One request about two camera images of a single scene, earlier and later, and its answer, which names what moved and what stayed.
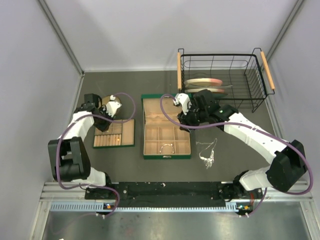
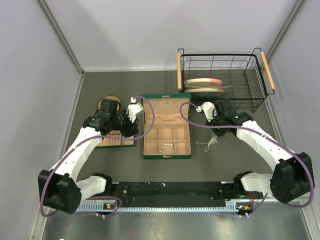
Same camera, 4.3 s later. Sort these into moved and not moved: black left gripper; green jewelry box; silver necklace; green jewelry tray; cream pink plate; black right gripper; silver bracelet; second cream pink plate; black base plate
Moved: black right gripper; silver necklace; black left gripper
Not moved: silver bracelet; black base plate; green jewelry tray; green jewelry box; second cream pink plate; cream pink plate
